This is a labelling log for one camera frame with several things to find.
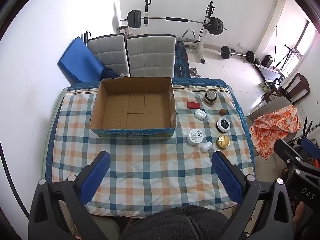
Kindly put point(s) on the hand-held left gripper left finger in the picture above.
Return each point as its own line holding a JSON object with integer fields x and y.
{"x": 97, "y": 177}

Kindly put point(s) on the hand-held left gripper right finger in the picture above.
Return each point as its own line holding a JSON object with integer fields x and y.
{"x": 226, "y": 177}

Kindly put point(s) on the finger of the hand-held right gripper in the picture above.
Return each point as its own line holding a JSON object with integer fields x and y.
{"x": 310, "y": 143}
{"x": 286, "y": 150}

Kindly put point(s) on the round gold tin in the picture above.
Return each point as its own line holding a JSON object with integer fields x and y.
{"x": 222, "y": 142}

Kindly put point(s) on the small white cylinder bottle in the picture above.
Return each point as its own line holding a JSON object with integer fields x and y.
{"x": 205, "y": 147}

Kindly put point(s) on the white jar with printed lid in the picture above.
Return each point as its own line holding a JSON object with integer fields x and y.
{"x": 195, "y": 137}

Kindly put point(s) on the white jar with black lid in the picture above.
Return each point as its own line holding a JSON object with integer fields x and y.
{"x": 223, "y": 125}

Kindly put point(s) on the white earbud case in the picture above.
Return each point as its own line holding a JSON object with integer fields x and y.
{"x": 200, "y": 114}

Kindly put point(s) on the cardboard box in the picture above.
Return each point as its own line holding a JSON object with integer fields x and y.
{"x": 135, "y": 110}

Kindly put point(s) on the round silver metal case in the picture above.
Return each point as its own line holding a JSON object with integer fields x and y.
{"x": 210, "y": 97}

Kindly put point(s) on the orange patterned cloth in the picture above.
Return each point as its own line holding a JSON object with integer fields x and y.
{"x": 272, "y": 127}

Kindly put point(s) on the plaid blanket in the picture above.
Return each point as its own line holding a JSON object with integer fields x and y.
{"x": 140, "y": 165}

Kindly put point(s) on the dark wooden chair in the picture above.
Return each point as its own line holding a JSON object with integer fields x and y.
{"x": 298, "y": 85}

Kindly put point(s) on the small brown nut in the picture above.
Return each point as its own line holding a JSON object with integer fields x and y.
{"x": 222, "y": 112}

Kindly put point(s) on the dark fleece clothing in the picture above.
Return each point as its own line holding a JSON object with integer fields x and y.
{"x": 175, "y": 225}

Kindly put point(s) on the small red box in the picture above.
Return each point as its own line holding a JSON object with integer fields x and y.
{"x": 193, "y": 105}

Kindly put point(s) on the dark low desk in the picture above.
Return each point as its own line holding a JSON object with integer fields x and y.
{"x": 268, "y": 71}

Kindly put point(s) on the black speaker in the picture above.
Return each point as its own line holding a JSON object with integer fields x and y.
{"x": 268, "y": 61}

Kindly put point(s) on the black tripod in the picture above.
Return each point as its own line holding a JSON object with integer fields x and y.
{"x": 287, "y": 55}

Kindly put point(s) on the short barbell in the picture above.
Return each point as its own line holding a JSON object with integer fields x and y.
{"x": 226, "y": 52}

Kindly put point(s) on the blue folded mat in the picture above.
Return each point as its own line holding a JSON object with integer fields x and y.
{"x": 77, "y": 60}

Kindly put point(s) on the grey padded chair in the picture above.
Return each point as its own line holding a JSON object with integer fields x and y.
{"x": 151, "y": 55}
{"x": 108, "y": 55}

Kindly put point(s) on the blue weight bench pad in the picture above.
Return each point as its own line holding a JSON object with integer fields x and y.
{"x": 182, "y": 60}

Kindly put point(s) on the white barbell rack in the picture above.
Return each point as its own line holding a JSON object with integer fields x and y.
{"x": 203, "y": 37}

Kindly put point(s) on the long barbell with black plates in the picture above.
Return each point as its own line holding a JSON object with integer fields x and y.
{"x": 135, "y": 18}

